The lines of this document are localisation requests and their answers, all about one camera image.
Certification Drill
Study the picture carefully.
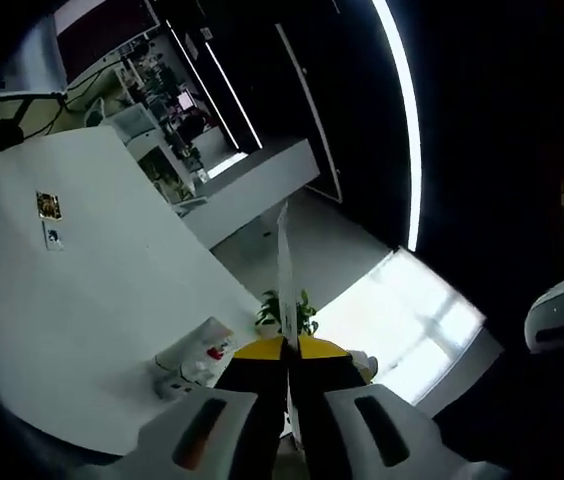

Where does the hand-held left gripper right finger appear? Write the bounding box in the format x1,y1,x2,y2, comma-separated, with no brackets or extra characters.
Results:
291,335,509,480

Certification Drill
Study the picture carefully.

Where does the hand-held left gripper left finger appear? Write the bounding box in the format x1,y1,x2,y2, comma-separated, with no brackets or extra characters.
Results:
80,335,291,480

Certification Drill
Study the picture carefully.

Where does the white skincare bottle clear cap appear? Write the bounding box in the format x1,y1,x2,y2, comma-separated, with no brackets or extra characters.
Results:
181,339,236,387

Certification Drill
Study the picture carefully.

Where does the large white skincare tube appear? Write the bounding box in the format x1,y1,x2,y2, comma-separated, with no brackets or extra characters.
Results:
153,315,236,387

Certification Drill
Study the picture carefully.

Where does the green skincare packet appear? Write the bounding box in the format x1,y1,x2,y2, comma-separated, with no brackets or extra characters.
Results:
275,199,309,454

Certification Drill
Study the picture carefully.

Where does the blue white skincare sachet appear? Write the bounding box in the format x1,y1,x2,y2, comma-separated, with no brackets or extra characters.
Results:
41,220,67,253

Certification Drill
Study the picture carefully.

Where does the gold skincare sachet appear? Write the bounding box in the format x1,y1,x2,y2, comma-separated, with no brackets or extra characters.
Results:
35,189,63,222

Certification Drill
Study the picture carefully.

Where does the potted green plant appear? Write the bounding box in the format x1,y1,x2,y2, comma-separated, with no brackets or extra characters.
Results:
253,288,320,338

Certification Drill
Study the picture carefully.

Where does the person in black shirt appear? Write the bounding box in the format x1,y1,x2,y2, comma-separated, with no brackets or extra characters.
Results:
431,344,564,472

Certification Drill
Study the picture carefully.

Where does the white neck-worn device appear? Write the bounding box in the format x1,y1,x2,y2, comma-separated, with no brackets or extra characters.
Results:
523,265,564,356

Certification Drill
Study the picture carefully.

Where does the white ceiling light strip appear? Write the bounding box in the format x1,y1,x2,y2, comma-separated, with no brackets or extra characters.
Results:
371,0,423,254

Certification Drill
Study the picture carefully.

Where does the large black monitor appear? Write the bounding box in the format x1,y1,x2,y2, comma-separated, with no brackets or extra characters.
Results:
53,0,161,87

